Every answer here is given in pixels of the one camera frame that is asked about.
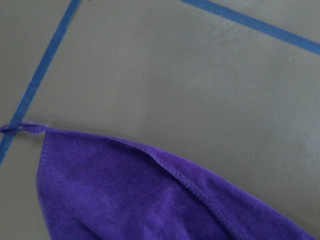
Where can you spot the purple microfiber cloth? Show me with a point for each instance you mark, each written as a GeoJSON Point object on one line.
{"type": "Point", "coordinates": [97, 187]}

